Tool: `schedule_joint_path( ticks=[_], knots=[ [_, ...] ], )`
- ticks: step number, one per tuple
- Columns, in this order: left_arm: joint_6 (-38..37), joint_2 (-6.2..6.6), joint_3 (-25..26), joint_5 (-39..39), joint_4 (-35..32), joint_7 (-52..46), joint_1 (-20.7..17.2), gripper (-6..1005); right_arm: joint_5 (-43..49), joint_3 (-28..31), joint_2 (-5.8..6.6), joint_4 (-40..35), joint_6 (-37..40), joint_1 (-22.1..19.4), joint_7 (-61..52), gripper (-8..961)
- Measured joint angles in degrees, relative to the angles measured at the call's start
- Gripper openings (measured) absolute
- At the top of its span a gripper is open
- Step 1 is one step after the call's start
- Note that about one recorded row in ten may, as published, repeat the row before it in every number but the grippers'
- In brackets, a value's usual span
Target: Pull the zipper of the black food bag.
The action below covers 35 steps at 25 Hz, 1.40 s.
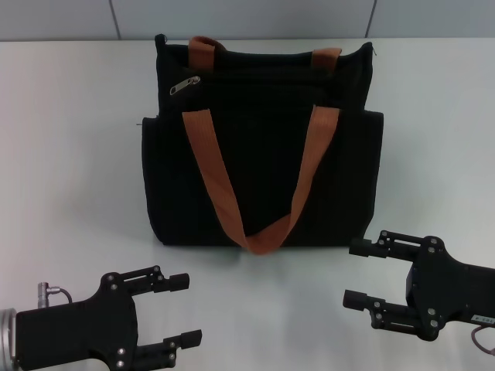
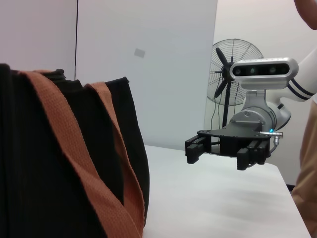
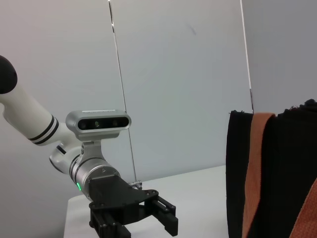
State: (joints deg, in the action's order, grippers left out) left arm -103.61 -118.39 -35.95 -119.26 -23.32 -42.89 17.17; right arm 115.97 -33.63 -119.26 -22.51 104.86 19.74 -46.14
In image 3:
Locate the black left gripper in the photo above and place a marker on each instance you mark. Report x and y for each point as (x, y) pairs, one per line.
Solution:
(111, 193)

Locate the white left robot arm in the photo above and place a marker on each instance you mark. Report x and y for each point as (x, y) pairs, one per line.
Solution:
(29, 111)

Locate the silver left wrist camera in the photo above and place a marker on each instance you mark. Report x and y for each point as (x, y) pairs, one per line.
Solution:
(99, 124)

